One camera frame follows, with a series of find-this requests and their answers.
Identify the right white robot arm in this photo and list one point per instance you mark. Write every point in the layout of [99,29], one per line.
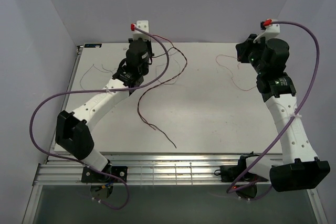
[301,167]

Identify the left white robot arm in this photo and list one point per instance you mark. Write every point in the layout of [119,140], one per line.
[73,129]

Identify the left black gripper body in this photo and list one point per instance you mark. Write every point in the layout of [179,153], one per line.
[150,54]

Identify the left blue label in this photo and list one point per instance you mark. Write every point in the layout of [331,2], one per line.
[96,45]

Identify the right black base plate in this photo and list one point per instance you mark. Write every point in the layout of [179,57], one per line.
[230,173]

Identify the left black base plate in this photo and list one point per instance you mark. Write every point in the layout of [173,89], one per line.
[90,176]

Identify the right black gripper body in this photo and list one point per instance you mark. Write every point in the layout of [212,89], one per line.
[250,53]

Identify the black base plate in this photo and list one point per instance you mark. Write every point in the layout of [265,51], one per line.
[230,173]
[90,176]

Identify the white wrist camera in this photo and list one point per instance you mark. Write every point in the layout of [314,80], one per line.
[142,25]
[269,30]

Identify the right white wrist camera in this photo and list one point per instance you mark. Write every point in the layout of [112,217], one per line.
[269,30]

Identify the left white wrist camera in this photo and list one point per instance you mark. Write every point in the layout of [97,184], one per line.
[142,25]

